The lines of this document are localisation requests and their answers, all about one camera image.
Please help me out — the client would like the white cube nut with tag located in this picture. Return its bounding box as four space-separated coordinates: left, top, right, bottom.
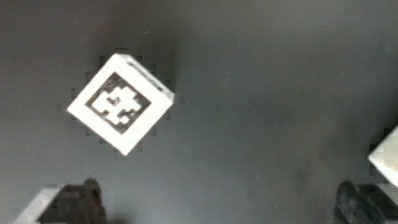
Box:
68 53 175 155

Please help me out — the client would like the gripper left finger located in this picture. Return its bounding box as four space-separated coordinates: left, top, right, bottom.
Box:
15 178 109 224

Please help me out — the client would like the white cube nut far left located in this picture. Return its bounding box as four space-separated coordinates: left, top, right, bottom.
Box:
369 127 398 187

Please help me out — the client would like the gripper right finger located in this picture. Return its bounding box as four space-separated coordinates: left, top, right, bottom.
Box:
335 181 398 224

